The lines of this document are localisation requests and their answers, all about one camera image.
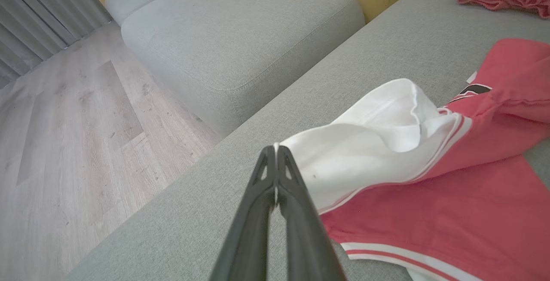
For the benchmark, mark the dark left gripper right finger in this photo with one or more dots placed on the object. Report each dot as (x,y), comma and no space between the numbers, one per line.
(305,238)

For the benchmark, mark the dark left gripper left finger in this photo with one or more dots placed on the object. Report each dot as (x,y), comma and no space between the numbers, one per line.
(249,238)

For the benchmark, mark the red jersey with white sleeves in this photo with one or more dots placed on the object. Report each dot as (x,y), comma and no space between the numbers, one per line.
(451,212)

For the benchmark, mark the grey sofa ottoman cushion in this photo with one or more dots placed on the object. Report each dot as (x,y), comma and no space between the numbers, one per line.
(240,36)

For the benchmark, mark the grey sofa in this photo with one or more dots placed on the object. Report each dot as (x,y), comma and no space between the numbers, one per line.
(386,44)

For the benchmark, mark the grey curtain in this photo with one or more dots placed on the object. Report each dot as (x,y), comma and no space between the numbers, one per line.
(34,19)

